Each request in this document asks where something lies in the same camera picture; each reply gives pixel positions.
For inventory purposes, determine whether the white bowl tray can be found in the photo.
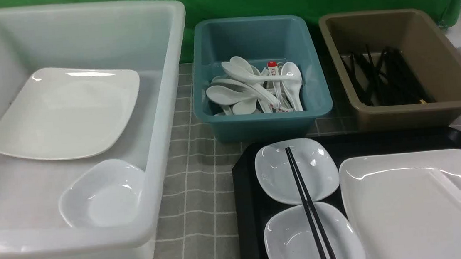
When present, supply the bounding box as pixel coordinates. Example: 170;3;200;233
264;202;367;259
254;138;340;205

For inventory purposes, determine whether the black chopstick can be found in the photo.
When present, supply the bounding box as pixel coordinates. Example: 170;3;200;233
289;147;337;259
284;147;327;259

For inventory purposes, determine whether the large white square plate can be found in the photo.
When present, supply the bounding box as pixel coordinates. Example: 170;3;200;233
339;149;461;259

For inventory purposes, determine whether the white square plate in bin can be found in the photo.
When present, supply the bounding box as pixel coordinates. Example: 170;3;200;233
0;67;140;160

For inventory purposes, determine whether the pile of white spoons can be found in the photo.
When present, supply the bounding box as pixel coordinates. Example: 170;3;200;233
206;56;304;115

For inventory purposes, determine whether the red capped white tube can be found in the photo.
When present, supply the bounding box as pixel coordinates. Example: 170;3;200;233
267;61;279;76

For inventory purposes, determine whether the black serving tray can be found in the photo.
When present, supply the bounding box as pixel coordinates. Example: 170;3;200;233
232;126;461;259

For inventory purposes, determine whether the teal plastic bin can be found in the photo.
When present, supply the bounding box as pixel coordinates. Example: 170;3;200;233
192;15;333;144

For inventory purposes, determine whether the grey checked tablecloth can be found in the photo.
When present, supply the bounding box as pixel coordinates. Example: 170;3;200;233
0;39;461;259

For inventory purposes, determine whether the white bowl in bin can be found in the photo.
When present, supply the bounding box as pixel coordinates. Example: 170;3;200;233
58;159;145;228

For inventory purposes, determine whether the large translucent white bin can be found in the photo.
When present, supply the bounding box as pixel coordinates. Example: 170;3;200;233
0;0;185;259

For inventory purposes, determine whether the bundle of black chopsticks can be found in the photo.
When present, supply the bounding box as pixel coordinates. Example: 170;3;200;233
340;45;436;107

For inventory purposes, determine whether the brown plastic bin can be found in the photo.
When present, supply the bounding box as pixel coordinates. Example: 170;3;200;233
319;9;461;131

